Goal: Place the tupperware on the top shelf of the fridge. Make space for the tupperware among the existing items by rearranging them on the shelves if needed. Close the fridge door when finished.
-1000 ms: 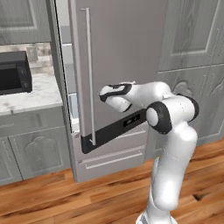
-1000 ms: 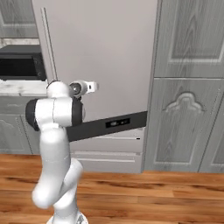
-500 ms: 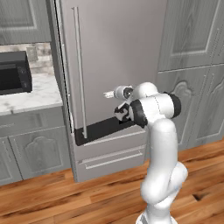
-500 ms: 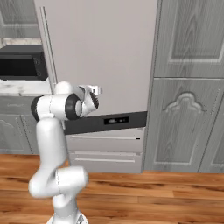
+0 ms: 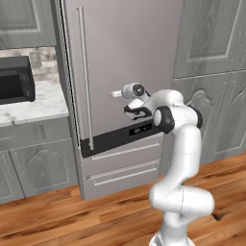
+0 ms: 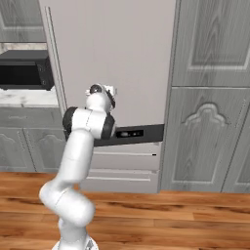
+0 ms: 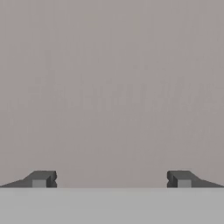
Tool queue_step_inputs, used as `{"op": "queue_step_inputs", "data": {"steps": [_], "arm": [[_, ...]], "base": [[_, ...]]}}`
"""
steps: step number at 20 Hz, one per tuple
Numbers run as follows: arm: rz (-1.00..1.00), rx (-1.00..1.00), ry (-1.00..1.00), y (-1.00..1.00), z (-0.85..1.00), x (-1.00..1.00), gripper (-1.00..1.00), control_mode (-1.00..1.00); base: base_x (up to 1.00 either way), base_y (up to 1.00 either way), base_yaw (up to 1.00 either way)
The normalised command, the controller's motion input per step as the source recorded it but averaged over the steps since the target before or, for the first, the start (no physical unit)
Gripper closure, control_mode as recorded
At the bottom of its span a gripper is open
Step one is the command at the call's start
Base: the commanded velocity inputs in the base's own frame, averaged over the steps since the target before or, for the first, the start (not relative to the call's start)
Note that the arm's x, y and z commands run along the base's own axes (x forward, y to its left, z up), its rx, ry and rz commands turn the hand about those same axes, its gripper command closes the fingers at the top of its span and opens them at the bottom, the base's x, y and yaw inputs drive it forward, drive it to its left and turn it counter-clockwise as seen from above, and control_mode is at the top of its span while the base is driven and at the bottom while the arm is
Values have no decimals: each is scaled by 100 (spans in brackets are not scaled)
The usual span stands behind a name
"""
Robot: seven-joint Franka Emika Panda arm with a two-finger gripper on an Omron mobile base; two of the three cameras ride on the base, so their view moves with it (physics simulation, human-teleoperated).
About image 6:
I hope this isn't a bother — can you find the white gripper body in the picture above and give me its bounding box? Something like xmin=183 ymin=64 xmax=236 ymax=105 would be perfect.
xmin=103 ymin=84 xmax=118 ymax=97

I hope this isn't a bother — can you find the beige fridge door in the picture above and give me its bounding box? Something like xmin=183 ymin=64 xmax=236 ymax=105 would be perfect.
xmin=38 ymin=0 xmax=177 ymax=129

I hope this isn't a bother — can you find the fridge with black panel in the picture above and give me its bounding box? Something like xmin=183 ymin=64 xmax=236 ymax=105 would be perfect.
xmin=64 ymin=122 xmax=165 ymax=148

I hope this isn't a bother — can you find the beige fridge drawer front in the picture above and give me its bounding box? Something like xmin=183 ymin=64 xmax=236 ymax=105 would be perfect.
xmin=78 ymin=168 xmax=161 ymax=195
xmin=92 ymin=142 xmax=162 ymax=171

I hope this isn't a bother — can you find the grey base cupboard door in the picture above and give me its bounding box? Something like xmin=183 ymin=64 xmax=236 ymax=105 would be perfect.
xmin=22 ymin=127 xmax=68 ymax=174
xmin=0 ymin=127 xmax=36 ymax=173

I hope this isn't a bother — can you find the grey tall cupboard door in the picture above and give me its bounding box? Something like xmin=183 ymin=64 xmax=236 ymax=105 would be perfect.
xmin=171 ymin=0 xmax=250 ymax=89
xmin=160 ymin=86 xmax=250 ymax=193
xmin=222 ymin=106 xmax=250 ymax=194

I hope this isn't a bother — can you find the grey drawer front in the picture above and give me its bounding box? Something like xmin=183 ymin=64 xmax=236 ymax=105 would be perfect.
xmin=0 ymin=106 xmax=65 ymax=129

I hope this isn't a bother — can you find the black microwave oven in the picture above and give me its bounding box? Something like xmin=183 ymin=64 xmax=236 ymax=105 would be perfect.
xmin=0 ymin=49 xmax=56 ymax=92

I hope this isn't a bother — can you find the grey fridge door handle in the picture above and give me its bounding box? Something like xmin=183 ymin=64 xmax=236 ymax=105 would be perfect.
xmin=44 ymin=6 xmax=68 ymax=113

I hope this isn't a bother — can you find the white drawer handle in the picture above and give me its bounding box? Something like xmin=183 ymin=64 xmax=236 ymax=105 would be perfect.
xmin=86 ymin=176 xmax=152 ymax=183
xmin=93 ymin=150 xmax=157 ymax=157

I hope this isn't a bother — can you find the grey wall cupboard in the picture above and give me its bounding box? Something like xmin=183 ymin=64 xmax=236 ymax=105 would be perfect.
xmin=0 ymin=0 xmax=47 ymax=44

